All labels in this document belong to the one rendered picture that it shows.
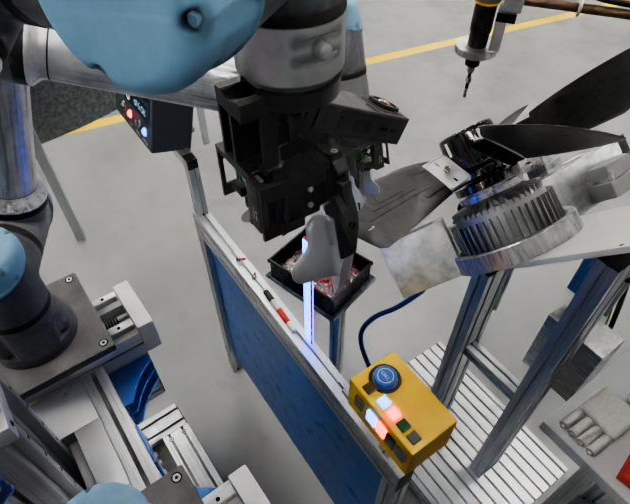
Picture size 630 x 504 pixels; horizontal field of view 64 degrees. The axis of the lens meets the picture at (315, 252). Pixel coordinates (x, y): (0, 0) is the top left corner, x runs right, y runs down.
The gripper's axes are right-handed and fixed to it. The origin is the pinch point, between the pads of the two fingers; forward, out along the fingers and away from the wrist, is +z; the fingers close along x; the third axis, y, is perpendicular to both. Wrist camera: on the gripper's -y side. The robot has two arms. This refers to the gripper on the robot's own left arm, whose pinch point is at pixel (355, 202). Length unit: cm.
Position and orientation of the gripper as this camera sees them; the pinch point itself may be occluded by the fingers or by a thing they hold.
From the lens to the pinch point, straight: 97.4
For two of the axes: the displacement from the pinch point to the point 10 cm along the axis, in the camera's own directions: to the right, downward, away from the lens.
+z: 1.7, 8.2, 5.4
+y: 5.4, 3.8, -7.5
